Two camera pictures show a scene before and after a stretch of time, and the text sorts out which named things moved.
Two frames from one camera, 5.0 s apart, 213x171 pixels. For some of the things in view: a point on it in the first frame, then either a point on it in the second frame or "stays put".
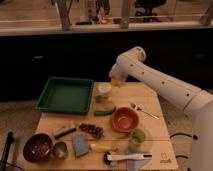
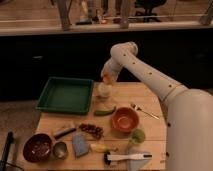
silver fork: x=136 y=107 stays put
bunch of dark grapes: x=95 y=131 stays put
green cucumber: x=105 y=112 stays put
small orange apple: x=116 y=82 to x=107 y=78
